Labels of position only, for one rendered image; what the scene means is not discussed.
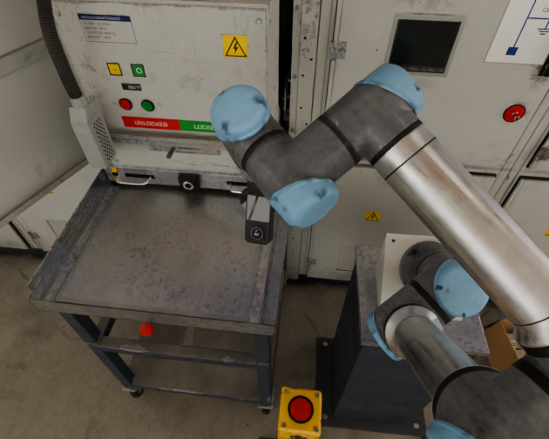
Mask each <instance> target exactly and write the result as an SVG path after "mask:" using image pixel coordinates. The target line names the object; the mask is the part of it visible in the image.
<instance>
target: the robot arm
mask: <svg viewBox="0 0 549 439"><path fill-rule="evenodd" d="M423 106H424V95H423V93H422V91H421V89H420V88H419V87H418V86H417V85H416V80H415V79H414V78H413V77H412V76H411V75H410V74H409V73H408V72H407V71H406V70H405V69H403V68H402V67H400V66H398V65H396V64H382V65H381V66H379V67H378V68H376V69H375V70H374V71H372V72H371V73H370V74H369V75H368V76H367V77H366V78H364V79H363V80H361V81H358V82H356V83H355V84H354V85H353V88H352V89H351V90H350V91H348V92H347V93H346V94H345V95H344V96H343V97H341V98H340V99H339V100H338V101H337V102H335V103H334V104H333V105H332V106H331V107H329V108H328V109H327V110H326V111H325V112H324V113H323V114H322V115H321V116H320V117H318V118H317V119H316V120H315V121H313V122H312V123H311V124H310V125H309V126H307V127H306V128H305V129H304V130H303V131H302V132H300V133H299V134H298V135H297V136H296V137H295V138H292V137H291V136H290V135H289V134H288V133H287V132H286V131H285V130H284V129H283V128H282V127H281V125H280V124H279V123H278V122H277V121H276V120H275V119H274V117H273V116H272V114H271V113H270V112H271V110H270V106H269V104H268V102H267V101H266V99H265V98H264V96H263V95H262V93H261V92H260V91H259V90H257V89H256V88H254V87H253V86H250V85H246V84H238V85H234V86H231V87H228V88H226V90H224V91H222V92H221V93H220V94H219V95H218V96H217V97H216V98H215V99H214V101H213V103H212V105H211V108H210V120H211V123H212V125H213V128H214V132H215V134H216V136H217V138H218V139H219V140H221V142H222V144H223V145H224V146H225V148H226V149H227V152H228V153H229V155H230V157H231V158H232V160H233V161H234V163H235V164H236V165H237V167H238V169H239V170H240V172H241V174H242V176H243V177H244V178H245V179H246V180H247V188H245V189H243V191H242V192H241V198H240V201H241V205H242V206H243V208H244V209H245V210H246V225H245V241H246V242H249V243H255V244H260V245H267V244H268V243H269V242H270V241H271V240H272V239H273V237H274V223H275V210H276V211H277V212H278V213H279V214H280V215H281V216H282V217H283V218H284V220H285V221H286V222H287V223H288V224H289V225H290V226H292V227H295V228H304V227H307V226H311V225H313V224H315V223H316V222H317V221H318V220H320V219H321V218H323V217H324V216H325V215H326V214H327V213H328V212H329V210H330V209H331V208H333V207H334V206H335V204H336V202H337V200H338V199H339V194H340V193H339V190H338V188H337V187H336V181H337V180H338V179H339V178H341V176H342V175H344V174H345V173H346V172H347V171H349V170H350V169H351V168H352V167H353V166H355V165H356V164H357V163H359V162H360V161H361V160H362V159H364V158H366V159H367V160H368V161H369V162H370V163H371V164H372V165H373V167H374V168H375V169H376V170H377V171H378V173H379V174H380V175H381V176H382V177H383V178H384V179H385V181H386V182H387V183H388V184H389V185H390V186H391V187H392V189H393V190H394V191H395V192H396V193H397V194H398V195H399V197H400V198H401V199H402V200H403V201H404V202H405V203H406V205H407V206H408V207H409V208H410V209H411V210H412V211H413V213H414V214H415V215H416V216H417V217H418V218H419V219H420V220H421V221H422V222H423V223H424V224H425V225H426V226H427V228H428V229H429V230H430V231H431V232H432V233H433V234H434V236H435V237H436V238H437V239H438V240H439V241H440V242H441V243H438V242H436V241H421V242H418V243H416V244H414V245H413V246H411V247H409V248H408V249H407V250H406V251H405V253H404V254H403V256H402V258H401V260H400V263H399V275H400V279H401V281H402V283H403V284H404V286H403V287H402V288H401V289H399V290H398V291H397V292H396V293H394V294H393V295H392V296H390V297H389V299H387V300H386V301H385V302H383V303H382V304H381V305H380V306H377V307H375V308H374V310H373V311H372V312H371V313H370V314H369V315H368V317H367V324H368V327H369V330H370V332H371V333H372V334H373V336H374V338H375V339H376V341H377V343H378V344H379V345H380V347H381V348H382V349H383V351H384V352H385V353H386V354H387V355H388V356H389V357H390V358H391V359H393V360H395V361H400V360H401V359H405V360H406V361H407V362H408V363H409V364H410V366H411V368H412V369H413V371H414V372H415V374H416V376H417V378H418V379H419V381H420V382H421V383H422V384H423V386H424V388H425V389H426V391H427V392H428V394H429V395H430V397H431V399H432V404H431V410H432V415H433V419H434V421H432V422H431V423H430V426H429V427H428V428H427V429H426V435H427V437H428V439H549V258H548V257H547V256H546V255H545V254H544V253H543V252H542V250H541V249H540V248H539V247H538V246H537V245H536V244H535V243H534V242H533V241H532V240H531V238H530V237H529V236H528V235H527V234H526V233H525V232H524V231H523V230H522V229H521V228H520V227H519V225H518V224H517V223H516V222H515V221H514V220H513V219H512V218H511V217H510V216H509V215H508V214H507V212H506V211H505V210H504V209H503V208H502V207H501V206H500V205H499V204H498V203H497V202H496V201H495V199H494V198H493V197H492V196H491V195H490V194H489V193H488V192H487V191H486V190H485V189H484V188H483V187H482V186H481V185H480V184H479V183H478V182H477V181H476V180H475V179H474V178H473V177H472V176H471V174H470V173H469V172H468V171H467V170H466V169H465V168H464V167H463V166H462V165H461V164H460V163H459V161H458V160H457V159H456V158H455V157H454V156H453V155H452V154H451V153H450V152H449V151H448V149H447V148H446V147H445V146H444V145H443V144H442V143H441V142H440V141H439V140H438V139H437V138H436V136H435V135H434V134H433V133H432V132H431V131H430V130H429V129H428V128H427V127H426V126H425V125H424V124H423V123H422V122H421V120H420V119H419V118H418V117H417V114H418V112H419V111H421V109H422V108H423ZM489 298H490V299H491V300H492V301H493V302H494V303H495V304H496V306H497V307H498V308H499V309H500V310H501V311H502V312H503V314H504V315H505V316H506V317H507V318H508V319H509V320H510V322H511V323H512V324H513V325H514V329H513V338H514V340H515V341H516V342H517V343H518V344H519V346H520V347H522V348H523V349H524V350H525V355H524V356H523V357H522V358H520V359H518V360H517V361H515V362H514V363H513V364H512V365H511V366H510V367H508V368H507V369H505V370H504V371H502V372H500V371H498V370H496V369H495V368H491V367H487V366H483V365H478V364H477V363H476V362H475V361H474V360H472V358H471V357H470V356H468V355H467V354H466V353H465V352H464V351H463V350H462V349H461V348H460V347H459V346H458V345H457V344H455V343H454V342H453V341H452V340H451V339H450V338H449V337H448V336H447V335H446V334H445V333H444V332H443V329H442V328H443V327H444V326H445V325H446V324H448V323H449V322H450V321H452V320H453V319H455V318H456V317H469V316H473V315H474V314H477V313H478V312H480V311H481V310H482V309H483V308H484V306H485V305H486V303H487V301H488V299H489Z"/></svg>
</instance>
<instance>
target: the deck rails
mask: <svg viewBox="0 0 549 439"><path fill-rule="evenodd" d="M119 185H120V184H119V183H117V181H114V180H109V179H108V177H107V175H106V172H105V169H102V168H101V170H100V172H99V173H98V175H97V177H96V178H95V179H94V180H93V182H92V184H91V186H90V187H89V189H88V190H87V192H86V194H85V196H84V197H83V198H82V199H81V201H80V202H79V204H78V206H77V208H76V209H75V211H74V212H73V214H72V215H71V217H70V218H69V220H68V221H67V223H66V224H65V226H64V228H63V230H62V231H61V233H60V234H59V235H58V237H57V239H56V240H55V242H54V243H53V245H52V246H51V248H50V250H49V252H48V253H47V254H46V255H45V257H44V259H43V261H42V262H41V264H40V265H39V267H38V268H37V270H36V272H35V273H34V274H33V276H32V277H31V279H30V281H29V282H28V284H27V287H28V288H29V289H30V290H31V292H32V293H34V294H35V295H36V296H37V297H38V300H39V301H54V300H55V298H56V297H57V295H58V292H59V291H60V289H61V287H62V286H63V285H64V282H65V280H66V279H67V277H68V275H69V273H70V271H71V270H72V268H73V266H74V265H75V263H76V261H77V259H78V257H79V255H80V254H81V253H82V251H83V249H84V247H85V245H86V243H87V241H88V239H90V237H91V235H92V233H93V231H94V229H95V227H96V226H97V224H98V222H99V221H100V219H101V217H102V215H103V213H104V212H105V209H106V208H107V207H108V205H109V203H110V201H111V200H112V197H113V195H114V194H115V192H116V191H117V189H118V188H119ZM279 218H280V214H279V213H278V212H277V211H276V210H274V237H273V239H272V240H271V241H270V242H269V243H268V244H267V245H261V249H260V254H259V259H258V264H257V269H256V274H255V279H254V288H253V293H252V299H251V303H250V308H249V313H248V318H247V323H253V324H261V325H264V321H265V314H266V308H267V302H268V291H269V285H270V279H271V273H272V266H273V260H274V254H275V243H276V237H277V231H278V225H279ZM38 276H39V277H40V280H39V281H38V283H37V284H36V286H35V287H34V286H33V283H34V282H35V280H36V279H37V277H38Z"/></svg>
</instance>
